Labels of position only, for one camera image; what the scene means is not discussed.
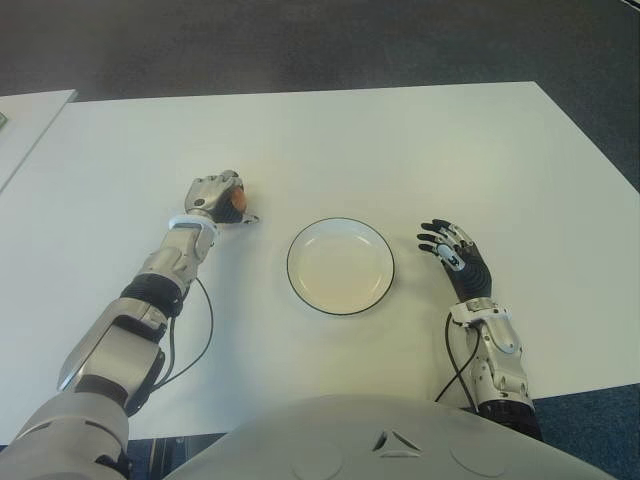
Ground grey robot torso shell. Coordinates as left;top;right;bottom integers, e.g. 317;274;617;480
164;392;621;480

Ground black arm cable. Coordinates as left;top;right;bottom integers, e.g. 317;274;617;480
433;314;484;411
149;277;215;396

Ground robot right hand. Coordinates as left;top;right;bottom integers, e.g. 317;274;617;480
415;217;496;304

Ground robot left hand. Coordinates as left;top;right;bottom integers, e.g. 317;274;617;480
182;168;261;227

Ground white plate with black rim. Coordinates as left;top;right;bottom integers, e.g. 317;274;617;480
286;216;399;317

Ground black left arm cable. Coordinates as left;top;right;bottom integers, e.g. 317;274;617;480
149;277;215;396

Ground white side table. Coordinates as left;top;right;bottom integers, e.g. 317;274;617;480
0;89;77;194

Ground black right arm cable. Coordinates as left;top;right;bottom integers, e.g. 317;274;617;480
433;314;484;411

